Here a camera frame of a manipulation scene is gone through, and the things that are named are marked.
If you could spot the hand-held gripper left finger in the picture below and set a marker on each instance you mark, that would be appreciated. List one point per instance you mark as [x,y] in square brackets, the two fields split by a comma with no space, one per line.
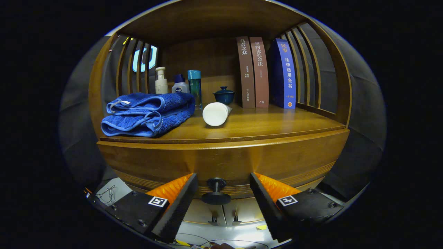
[180,211]

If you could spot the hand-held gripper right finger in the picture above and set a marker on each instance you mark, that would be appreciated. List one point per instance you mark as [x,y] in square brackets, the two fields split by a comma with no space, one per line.
[264,211]

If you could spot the wooden drawer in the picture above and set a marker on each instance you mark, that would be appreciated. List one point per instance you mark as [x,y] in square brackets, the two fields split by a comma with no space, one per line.
[225,162]

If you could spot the white green cream tube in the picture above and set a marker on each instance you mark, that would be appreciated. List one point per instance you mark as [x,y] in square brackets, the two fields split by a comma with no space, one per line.
[215,114]

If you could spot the wooden cabinet door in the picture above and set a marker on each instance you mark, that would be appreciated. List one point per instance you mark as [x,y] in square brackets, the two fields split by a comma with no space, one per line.
[245,211]
[200,212]

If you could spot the wooden countertop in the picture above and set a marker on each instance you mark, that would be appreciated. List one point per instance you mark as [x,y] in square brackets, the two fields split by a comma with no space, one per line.
[277,121]

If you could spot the wooden cabinet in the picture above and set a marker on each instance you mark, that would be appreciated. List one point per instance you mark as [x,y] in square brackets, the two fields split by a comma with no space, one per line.
[207,20]

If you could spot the yellow floor tape piece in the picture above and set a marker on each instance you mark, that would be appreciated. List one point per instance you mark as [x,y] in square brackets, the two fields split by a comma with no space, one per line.
[261,227]

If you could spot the folded blue towel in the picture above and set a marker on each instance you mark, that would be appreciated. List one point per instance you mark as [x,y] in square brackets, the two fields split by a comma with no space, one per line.
[145,117]

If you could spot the dark blue lidded teacup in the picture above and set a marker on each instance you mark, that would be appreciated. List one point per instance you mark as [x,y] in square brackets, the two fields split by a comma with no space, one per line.
[224,98]

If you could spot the teal transparent bottle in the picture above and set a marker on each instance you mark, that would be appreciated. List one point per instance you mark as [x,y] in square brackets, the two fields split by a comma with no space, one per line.
[195,90]

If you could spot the white lotion bottle blue cap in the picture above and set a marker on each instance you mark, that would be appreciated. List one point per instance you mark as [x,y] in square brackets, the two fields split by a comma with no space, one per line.
[179,88]

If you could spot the white pump bottle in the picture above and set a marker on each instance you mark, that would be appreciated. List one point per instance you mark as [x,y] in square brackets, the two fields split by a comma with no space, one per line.
[161,84]

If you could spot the blue book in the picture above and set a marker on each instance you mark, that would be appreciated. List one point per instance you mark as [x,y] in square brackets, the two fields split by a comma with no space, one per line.
[288,79]

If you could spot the light brown book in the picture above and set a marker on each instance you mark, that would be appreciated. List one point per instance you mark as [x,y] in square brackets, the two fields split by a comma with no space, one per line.
[260,76]

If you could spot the dark brown book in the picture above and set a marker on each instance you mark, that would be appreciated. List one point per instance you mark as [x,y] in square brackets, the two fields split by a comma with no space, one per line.
[246,76]

